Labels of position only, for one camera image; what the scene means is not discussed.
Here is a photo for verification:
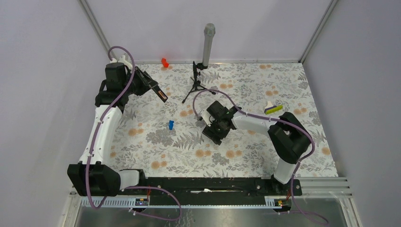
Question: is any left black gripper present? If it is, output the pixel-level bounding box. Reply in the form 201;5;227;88
122;66;158;96

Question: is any black remote control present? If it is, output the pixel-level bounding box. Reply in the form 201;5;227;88
152;85;168;103

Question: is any orange battery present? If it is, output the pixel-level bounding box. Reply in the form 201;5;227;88
158;91;167;100

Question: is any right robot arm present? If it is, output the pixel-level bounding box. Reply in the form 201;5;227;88
200;105;312;195

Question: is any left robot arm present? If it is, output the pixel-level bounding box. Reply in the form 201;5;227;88
67;62;159;196

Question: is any red plastic block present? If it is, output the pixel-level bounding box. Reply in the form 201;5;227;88
161;58;169;68

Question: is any blue plastic block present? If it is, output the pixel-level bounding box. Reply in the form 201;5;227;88
168;120;174;131

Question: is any black microphone tripod stand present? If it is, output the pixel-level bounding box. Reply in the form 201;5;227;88
182;62;208;104

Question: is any yellow purple sponge block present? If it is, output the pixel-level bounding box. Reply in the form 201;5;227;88
264;101;283;115

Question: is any grey microphone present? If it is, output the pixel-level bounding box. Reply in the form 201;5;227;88
202;23;216;69

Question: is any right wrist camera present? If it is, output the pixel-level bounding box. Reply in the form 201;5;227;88
200;109;215;127

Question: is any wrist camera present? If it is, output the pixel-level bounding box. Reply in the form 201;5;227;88
117;54;133;71
200;109;215;127

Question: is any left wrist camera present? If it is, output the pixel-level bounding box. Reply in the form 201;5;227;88
117;54;133;71

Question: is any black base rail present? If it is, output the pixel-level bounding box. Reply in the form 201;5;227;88
120;177;303;206

